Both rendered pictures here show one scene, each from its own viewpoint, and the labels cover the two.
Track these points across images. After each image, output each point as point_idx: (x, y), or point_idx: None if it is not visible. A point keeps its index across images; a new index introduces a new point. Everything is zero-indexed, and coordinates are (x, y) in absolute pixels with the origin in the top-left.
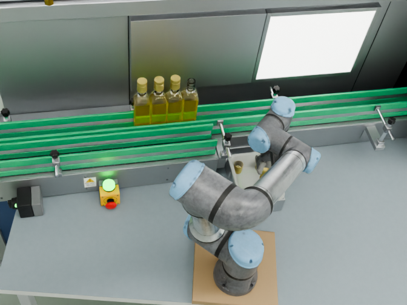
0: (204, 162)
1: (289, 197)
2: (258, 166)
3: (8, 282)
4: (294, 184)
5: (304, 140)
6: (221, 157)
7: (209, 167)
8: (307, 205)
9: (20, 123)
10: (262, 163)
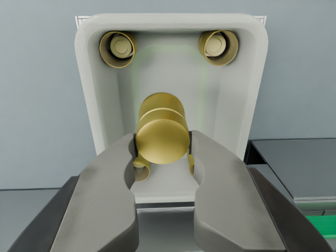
0: (332, 189)
1: (66, 61)
2: (263, 188)
3: None
4: (51, 100)
5: (10, 216)
6: (299, 209)
7: (291, 167)
8: (8, 24)
9: None
10: (254, 235)
